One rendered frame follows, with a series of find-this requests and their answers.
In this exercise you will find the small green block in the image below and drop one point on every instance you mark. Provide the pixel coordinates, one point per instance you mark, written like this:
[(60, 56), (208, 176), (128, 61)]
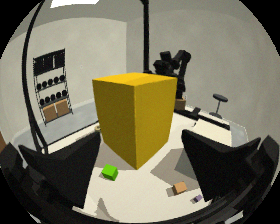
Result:
[(110, 172)]

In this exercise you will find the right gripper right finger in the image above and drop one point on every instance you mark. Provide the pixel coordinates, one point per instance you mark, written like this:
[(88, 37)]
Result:
[(214, 163)]

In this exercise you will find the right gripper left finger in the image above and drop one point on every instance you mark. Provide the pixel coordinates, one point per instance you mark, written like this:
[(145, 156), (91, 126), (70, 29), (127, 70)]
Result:
[(68, 169)]

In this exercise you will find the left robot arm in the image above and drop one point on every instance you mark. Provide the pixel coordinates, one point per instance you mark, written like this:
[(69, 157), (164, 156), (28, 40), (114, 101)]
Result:
[(162, 65)]

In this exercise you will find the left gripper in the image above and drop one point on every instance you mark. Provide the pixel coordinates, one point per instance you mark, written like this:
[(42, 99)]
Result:
[(169, 74)]

